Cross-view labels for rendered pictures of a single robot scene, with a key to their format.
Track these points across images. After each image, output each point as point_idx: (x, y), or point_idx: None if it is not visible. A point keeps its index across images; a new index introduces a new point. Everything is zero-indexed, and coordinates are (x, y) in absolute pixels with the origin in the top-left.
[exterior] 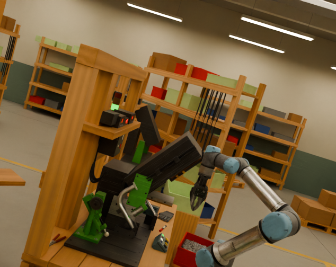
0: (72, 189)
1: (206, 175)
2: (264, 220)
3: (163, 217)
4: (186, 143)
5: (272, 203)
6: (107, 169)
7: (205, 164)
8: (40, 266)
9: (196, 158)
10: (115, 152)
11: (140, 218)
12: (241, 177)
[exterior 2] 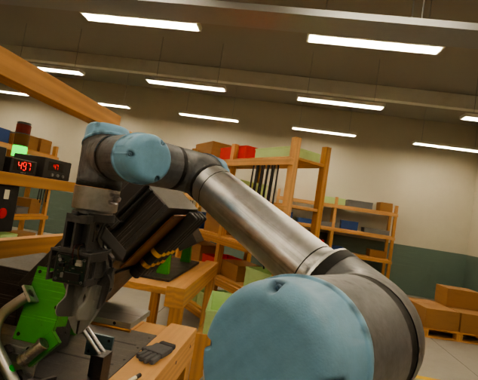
0: None
1: (90, 212)
2: (213, 331)
3: (145, 357)
4: (132, 184)
5: (289, 259)
6: None
7: (81, 177)
8: None
9: (157, 212)
10: None
11: (88, 365)
12: (198, 203)
